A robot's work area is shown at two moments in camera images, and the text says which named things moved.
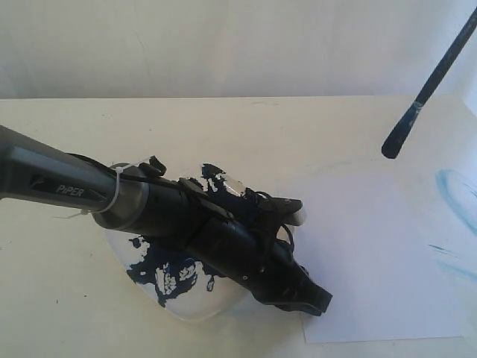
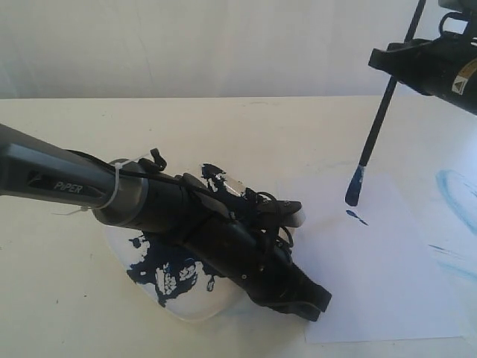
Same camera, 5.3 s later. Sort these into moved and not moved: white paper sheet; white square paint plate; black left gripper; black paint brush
Moved: black paint brush
Not moved: white square paint plate; black left gripper; white paper sheet
